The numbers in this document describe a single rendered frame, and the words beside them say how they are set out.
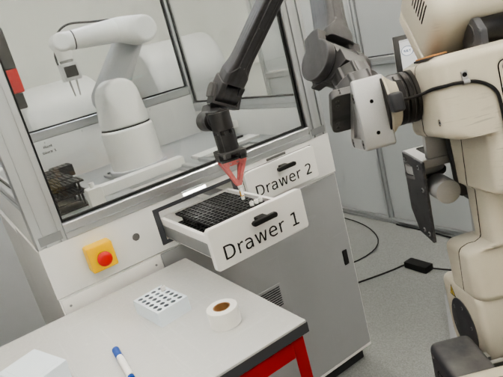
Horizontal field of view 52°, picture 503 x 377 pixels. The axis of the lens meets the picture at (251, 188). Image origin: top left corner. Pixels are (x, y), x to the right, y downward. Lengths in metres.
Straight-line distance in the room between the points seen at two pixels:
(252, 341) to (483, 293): 0.44
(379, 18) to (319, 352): 1.81
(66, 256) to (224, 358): 0.60
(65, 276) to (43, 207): 0.20
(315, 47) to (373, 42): 2.11
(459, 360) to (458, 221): 2.15
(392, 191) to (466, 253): 2.36
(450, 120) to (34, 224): 1.05
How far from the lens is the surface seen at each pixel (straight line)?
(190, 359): 1.09
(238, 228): 1.26
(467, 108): 0.81
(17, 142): 1.41
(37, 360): 1.21
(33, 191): 1.42
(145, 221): 1.52
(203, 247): 1.32
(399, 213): 3.33
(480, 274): 0.96
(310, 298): 1.91
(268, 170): 1.68
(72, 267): 1.48
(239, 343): 1.08
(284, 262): 1.79
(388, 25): 2.97
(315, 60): 0.95
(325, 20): 1.01
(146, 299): 1.30
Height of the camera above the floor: 1.33
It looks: 16 degrees down
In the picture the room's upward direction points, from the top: 15 degrees counter-clockwise
